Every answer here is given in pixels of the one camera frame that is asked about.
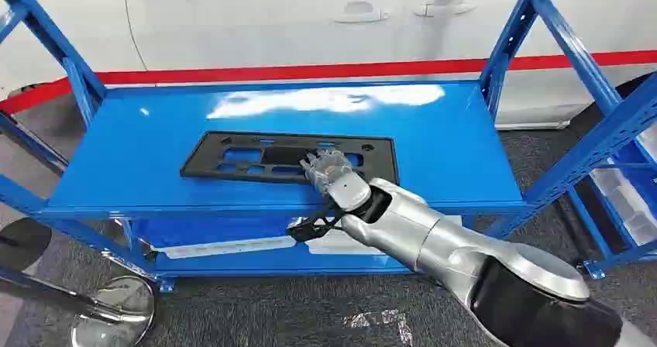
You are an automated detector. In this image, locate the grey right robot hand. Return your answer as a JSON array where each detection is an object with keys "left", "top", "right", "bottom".
[{"left": 299, "top": 148, "right": 372, "bottom": 213}]

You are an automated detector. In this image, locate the black plastic licence plate frame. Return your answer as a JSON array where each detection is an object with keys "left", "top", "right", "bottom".
[{"left": 179, "top": 130, "right": 401, "bottom": 186}]

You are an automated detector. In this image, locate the long white paper label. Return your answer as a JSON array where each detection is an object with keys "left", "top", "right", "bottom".
[{"left": 163, "top": 235, "right": 298, "bottom": 260}]

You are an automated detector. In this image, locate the white car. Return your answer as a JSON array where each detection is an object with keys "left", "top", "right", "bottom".
[{"left": 0, "top": 0, "right": 657, "bottom": 130}]

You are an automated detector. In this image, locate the blue metal shelf rack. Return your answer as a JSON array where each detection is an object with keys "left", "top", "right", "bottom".
[{"left": 0, "top": 0, "right": 657, "bottom": 293}]

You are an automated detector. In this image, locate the chrome round stanchion base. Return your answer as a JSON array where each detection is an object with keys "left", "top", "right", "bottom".
[{"left": 71, "top": 276, "right": 157, "bottom": 347}]

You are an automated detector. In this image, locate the clear plastic storage box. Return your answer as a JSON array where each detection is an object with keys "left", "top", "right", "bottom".
[{"left": 589, "top": 126, "right": 657, "bottom": 247}]

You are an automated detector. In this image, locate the black car tyre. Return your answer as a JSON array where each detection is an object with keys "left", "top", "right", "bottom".
[{"left": 566, "top": 72, "right": 657, "bottom": 140}]

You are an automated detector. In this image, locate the dark round stanchion base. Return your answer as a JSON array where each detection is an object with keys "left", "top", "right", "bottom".
[{"left": 0, "top": 218, "right": 53, "bottom": 274}]

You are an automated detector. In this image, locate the black wrist cable bracket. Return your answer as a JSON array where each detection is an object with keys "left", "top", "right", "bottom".
[{"left": 286, "top": 206, "right": 346, "bottom": 243}]

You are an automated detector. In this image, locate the white car door handle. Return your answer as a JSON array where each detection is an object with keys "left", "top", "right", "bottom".
[
  {"left": 412, "top": 0, "right": 476, "bottom": 19},
  {"left": 332, "top": 1, "right": 390, "bottom": 25}
]

